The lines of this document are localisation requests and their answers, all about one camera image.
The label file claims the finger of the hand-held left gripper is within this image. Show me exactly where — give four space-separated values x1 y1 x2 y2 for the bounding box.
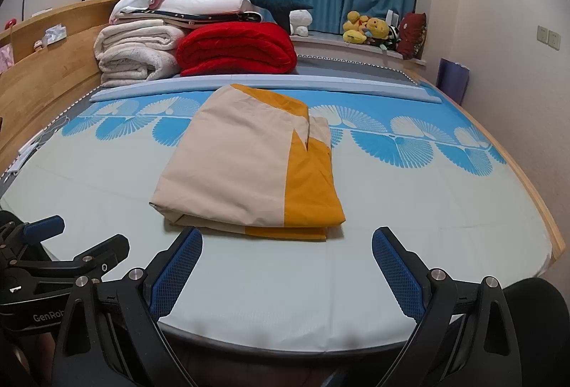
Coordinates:
9 215 65 245
73 234 131 281

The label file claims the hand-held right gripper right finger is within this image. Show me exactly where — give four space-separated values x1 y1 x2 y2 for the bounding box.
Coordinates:
372 227 532 387

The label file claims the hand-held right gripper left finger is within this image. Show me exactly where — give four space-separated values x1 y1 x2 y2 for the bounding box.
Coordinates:
51 226 203 387

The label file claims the beige and mustard hooded jacket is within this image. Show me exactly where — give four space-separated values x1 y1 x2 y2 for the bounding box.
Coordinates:
149 84 346 243

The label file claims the person's left forearm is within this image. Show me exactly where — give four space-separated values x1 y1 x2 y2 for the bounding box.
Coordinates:
0 331 58 387

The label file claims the tissue pack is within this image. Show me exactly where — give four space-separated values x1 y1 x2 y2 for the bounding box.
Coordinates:
43 25 67 46

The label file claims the light blue foam strip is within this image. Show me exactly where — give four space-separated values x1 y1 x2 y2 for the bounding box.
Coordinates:
90 74 443 106

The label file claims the white folded quilt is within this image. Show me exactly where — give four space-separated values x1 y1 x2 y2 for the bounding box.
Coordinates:
95 21 183 87

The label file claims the purple bag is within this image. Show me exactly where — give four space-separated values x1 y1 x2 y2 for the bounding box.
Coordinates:
436 57 470 105

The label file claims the grey bed sheet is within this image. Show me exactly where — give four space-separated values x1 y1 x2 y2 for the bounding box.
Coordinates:
294 55 421 85

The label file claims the red folded blanket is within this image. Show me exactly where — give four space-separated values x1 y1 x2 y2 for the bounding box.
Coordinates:
176 22 298 77

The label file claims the black and white striped plush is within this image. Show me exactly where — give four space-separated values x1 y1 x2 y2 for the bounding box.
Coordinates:
378 25 401 52

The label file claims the dark red cushion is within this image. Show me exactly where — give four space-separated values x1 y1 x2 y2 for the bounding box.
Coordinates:
397 12 427 58

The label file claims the window sill ledge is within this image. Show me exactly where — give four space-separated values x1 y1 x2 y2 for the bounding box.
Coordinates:
289 33 428 68

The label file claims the white crumpled cloth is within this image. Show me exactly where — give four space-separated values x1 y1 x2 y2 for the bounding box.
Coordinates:
109 0 167 25

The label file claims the yellow bear plush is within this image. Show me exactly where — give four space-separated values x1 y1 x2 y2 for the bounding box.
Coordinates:
365 16 389 41

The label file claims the yellow duck plush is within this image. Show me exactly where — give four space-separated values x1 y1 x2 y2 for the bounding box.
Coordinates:
343 10 370 45

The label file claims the dark-trimmed folded blanket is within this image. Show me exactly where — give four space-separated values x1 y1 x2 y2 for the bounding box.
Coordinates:
142 10 263 30

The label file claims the white folded blanket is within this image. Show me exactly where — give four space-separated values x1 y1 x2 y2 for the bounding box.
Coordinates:
158 0 253 16

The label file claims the white plush toy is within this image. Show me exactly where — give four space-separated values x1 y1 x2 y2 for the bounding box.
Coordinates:
289 9 312 37

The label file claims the white cable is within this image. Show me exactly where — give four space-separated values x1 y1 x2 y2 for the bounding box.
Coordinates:
9 124 59 175

